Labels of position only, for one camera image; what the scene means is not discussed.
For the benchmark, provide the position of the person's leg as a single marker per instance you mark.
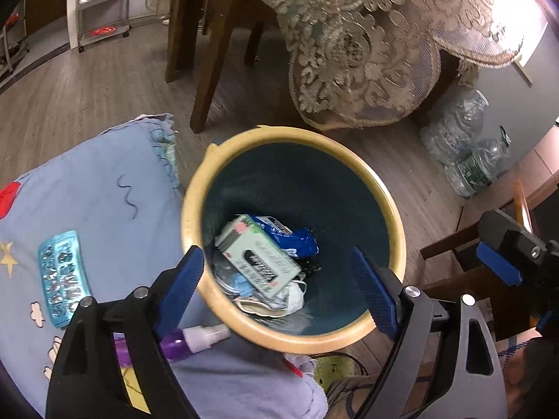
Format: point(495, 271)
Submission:
point(517, 366)

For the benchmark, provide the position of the white face mask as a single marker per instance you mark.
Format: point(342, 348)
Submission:
point(292, 299)

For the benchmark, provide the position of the grey shelf cart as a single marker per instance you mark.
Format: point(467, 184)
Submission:
point(100, 4)

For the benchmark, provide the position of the blue snack packet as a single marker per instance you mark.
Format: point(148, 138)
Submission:
point(297, 240)

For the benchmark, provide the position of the wooden chair with light backrest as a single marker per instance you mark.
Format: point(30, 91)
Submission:
point(463, 275)

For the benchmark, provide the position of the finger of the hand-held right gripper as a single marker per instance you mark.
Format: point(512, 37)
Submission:
point(498, 264)

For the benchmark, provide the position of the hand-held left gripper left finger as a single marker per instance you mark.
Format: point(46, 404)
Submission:
point(183, 288)

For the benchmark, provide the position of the yellow rimmed teal bin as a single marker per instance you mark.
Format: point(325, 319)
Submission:
point(305, 135)

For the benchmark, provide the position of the blue printed blanket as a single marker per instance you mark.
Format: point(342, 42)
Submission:
point(87, 192)

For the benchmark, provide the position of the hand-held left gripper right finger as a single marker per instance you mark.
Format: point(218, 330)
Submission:
point(373, 292)

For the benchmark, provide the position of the purple spray bottle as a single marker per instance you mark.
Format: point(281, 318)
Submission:
point(196, 338)

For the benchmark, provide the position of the teal blister pack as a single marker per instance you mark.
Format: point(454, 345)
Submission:
point(63, 277)

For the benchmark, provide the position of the green plush slipper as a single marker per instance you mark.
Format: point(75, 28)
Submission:
point(332, 366)

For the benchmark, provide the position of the clear water jug green label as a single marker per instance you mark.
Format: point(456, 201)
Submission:
point(474, 170)

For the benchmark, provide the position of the wooden table with lace cloth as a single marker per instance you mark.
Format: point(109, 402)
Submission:
point(358, 65)

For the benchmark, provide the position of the blue face mask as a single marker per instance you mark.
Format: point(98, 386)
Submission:
point(240, 283)

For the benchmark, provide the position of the dark wooden chair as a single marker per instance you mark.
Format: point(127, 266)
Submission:
point(214, 52)

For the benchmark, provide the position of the pale green carton box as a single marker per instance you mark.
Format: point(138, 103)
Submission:
point(257, 253)

